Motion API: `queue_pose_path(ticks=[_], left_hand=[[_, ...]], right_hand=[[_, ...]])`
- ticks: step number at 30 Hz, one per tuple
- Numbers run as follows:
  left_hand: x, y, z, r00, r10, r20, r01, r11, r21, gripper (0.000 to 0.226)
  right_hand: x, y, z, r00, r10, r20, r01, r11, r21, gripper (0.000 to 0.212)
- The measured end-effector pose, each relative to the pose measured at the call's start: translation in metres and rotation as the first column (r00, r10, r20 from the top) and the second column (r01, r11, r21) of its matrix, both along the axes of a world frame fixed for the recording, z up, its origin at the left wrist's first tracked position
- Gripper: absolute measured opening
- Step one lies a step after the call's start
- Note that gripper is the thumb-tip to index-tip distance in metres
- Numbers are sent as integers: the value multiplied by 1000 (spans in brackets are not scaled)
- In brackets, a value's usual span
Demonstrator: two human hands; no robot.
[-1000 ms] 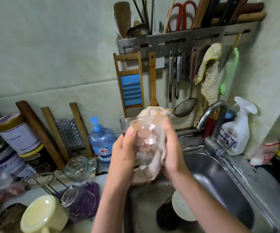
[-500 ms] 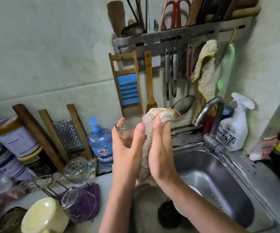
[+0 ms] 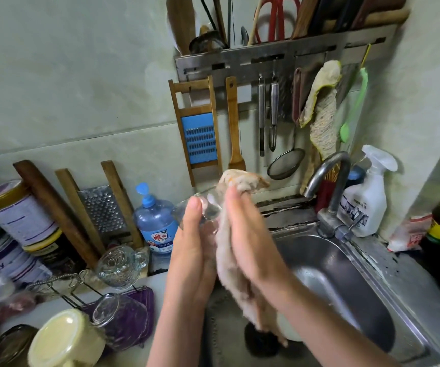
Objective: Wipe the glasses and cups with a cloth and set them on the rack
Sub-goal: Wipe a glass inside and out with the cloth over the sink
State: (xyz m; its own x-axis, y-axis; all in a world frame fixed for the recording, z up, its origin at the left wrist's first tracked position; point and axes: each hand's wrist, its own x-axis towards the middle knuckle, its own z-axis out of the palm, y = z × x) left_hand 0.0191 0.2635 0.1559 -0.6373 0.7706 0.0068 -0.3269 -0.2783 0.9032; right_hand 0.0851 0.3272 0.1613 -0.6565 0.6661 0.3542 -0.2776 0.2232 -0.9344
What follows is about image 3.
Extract person's left hand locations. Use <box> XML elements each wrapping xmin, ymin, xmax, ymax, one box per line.
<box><xmin>165</xmin><ymin>196</ymin><xmax>219</xmax><ymax>306</ymax></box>

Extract metal wire cup rack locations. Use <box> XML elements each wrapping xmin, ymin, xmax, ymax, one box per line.
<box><xmin>25</xmin><ymin>267</ymin><xmax>154</xmax><ymax>352</ymax></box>

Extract small clear glass cup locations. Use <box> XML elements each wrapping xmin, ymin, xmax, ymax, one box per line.
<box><xmin>95</xmin><ymin>244</ymin><xmax>152</xmax><ymax>289</ymax></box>

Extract metal peeler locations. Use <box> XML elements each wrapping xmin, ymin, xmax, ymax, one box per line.
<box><xmin>257</xmin><ymin>72</ymin><xmax>267</xmax><ymax>158</ymax></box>
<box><xmin>269</xmin><ymin>72</ymin><xmax>281</xmax><ymax>153</ymax></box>

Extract dark wooden handle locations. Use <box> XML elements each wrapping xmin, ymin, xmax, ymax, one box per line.
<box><xmin>357</xmin><ymin>0</ymin><xmax>408</xmax><ymax>12</ymax></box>

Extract red container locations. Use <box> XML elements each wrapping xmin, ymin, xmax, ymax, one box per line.
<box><xmin>315</xmin><ymin>175</ymin><xmax>337</xmax><ymax>213</ymax></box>

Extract mesh strainer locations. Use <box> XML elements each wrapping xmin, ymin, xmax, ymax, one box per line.
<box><xmin>266</xmin><ymin>67</ymin><xmax>307</xmax><ymax>181</ymax></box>

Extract black wire scourer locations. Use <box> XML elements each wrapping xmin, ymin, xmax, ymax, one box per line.
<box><xmin>243</xmin><ymin>323</ymin><xmax>282</xmax><ymax>358</ymax></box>

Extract metal faucet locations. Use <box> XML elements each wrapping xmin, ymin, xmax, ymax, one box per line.
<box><xmin>302</xmin><ymin>151</ymin><xmax>359</xmax><ymax>240</ymax></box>

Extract bamboo skewer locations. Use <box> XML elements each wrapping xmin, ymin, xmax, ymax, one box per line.
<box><xmin>248</xmin><ymin>0</ymin><xmax>267</xmax><ymax>45</ymax></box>

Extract brown handled knife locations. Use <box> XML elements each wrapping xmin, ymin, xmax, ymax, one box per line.
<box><xmin>291</xmin><ymin>0</ymin><xmax>324</xmax><ymax>39</ymax></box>
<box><xmin>350</xmin><ymin>0</ymin><xmax>381</xmax><ymax>30</ymax></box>

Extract pink and white plastic bag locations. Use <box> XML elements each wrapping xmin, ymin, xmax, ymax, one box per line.
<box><xmin>387</xmin><ymin>214</ymin><xmax>435</xmax><ymax>253</ymax></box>

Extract wooden framed metal grater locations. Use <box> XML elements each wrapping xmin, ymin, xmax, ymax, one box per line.
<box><xmin>55</xmin><ymin>160</ymin><xmax>145</xmax><ymax>253</ymax></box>

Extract yellow mug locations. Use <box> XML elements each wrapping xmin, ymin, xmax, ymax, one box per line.
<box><xmin>26</xmin><ymin>308</ymin><xmax>106</xmax><ymax>367</ymax></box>

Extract dark metal ladle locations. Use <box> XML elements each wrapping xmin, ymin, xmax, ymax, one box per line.
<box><xmin>188</xmin><ymin>30</ymin><xmax>227</xmax><ymax>55</ymax></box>

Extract blue capped bottle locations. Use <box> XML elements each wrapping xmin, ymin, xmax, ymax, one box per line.
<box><xmin>346</xmin><ymin>166</ymin><xmax>366</xmax><ymax>187</ymax></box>

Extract white plate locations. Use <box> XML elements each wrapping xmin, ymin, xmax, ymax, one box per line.
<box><xmin>276</xmin><ymin>313</ymin><xmax>301</xmax><ymax>343</ymax></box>

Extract person's right hand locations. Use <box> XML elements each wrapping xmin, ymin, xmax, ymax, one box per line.
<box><xmin>224</xmin><ymin>185</ymin><xmax>291</xmax><ymax>303</ymax></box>

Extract person's right forearm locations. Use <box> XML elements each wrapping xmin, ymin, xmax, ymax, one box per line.
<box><xmin>262</xmin><ymin>275</ymin><xmax>400</xmax><ymax>367</ymax></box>

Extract small blue water bottle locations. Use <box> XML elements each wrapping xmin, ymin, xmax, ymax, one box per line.
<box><xmin>133</xmin><ymin>182</ymin><xmax>179</xmax><ymax>255</ymax></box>

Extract light wooden handle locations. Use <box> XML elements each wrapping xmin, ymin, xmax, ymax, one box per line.
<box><xmin>323</xmin><ymin>7</ymin><xmax>412</xmax><ymax>34</ymax></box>

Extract wooden spatula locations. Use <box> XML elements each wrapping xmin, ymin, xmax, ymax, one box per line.
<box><xmin>225</xmin><ymin>76</ymin><xmax>247</xmax><ymax>171</ymax></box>

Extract plastic bag with red contents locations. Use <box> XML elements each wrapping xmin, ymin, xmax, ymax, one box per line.
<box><xmin>0</xmin><ymin>275</ymin><xmax>38</xmax><ymax>326</ymax></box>

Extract stack of labelled tin cans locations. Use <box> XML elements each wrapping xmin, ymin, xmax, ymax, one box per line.
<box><xmin>0</xmin><ymin>179</ymin><xmax>84</xmax><ymax>299</ymax></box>

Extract white spray bottle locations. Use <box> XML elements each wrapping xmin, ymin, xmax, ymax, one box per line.
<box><xmin>338</xmin><ymin>144</ymin><xmax>399</xmax><ymax>238</ymax></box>

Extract black handled knife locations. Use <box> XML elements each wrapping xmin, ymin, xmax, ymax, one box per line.
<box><xmin>335</xmin><ymin>0</ymin><xmax>366</xmax><ymax>33</ymax></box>
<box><xmin>308</xmin><ymin>0</ymin><xmax>339</xmax><ymax>37</ymax></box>

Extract beige dish cloth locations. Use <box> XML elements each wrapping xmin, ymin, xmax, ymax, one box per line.
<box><xmin>214</xmin><ymin>169</ymin><xmax>290</xmax><ymax>349</ymax></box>

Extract stainless steel sink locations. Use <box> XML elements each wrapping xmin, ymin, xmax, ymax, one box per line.
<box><xmin>201</xmin><ymin>202</ymin><xmax>440</xmax><ymax>367</ymax></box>

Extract red handled scissors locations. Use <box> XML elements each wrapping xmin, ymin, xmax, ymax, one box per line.
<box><xmin>252</xmin><ymin>0</ymin><xmax>302</xmax><ymax>44</ymax></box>

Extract wooden scoop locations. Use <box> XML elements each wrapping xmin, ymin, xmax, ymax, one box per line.
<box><xmin>166</xmin><ymin>0</ymin><xmax>197</xmax><ymax>56</ymax></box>

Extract wooden rolling pin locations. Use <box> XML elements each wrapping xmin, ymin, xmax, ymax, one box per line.
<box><xmin>13</xmin><ymin>160</ymin><xmax>100</xmax><ymax>268</ymax></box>

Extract purple plastic tray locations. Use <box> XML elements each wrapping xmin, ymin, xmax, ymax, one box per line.
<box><xmin>78</xmin><ymin>286</ymin><xmax>156</xmax><ymax>349</ymax></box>

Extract wall mounted metal utensil rack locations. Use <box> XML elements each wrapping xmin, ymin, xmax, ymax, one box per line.
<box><xmin>174</xmin><ymin>24</ymin><xmax>399</xmax><ymax>89</ymax></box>

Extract bundle of dark chopsticks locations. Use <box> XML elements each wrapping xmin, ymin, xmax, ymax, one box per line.
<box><xmin>197</xmin><ymin>0</ymin><xmax>236</xmax><ymax>49</ymax></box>

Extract brown amber glass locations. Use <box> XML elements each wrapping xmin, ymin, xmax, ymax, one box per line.
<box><xmin>0</xmin><ymin>324</ymin><xmax>41</xmax><ymax>367</ymax></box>

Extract wooden slicer with blue blade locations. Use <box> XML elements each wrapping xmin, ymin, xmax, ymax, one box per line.
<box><xmin>167</xmin><ymin>75</ymin><xmax>224</xmax><ymax>188</ymax></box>

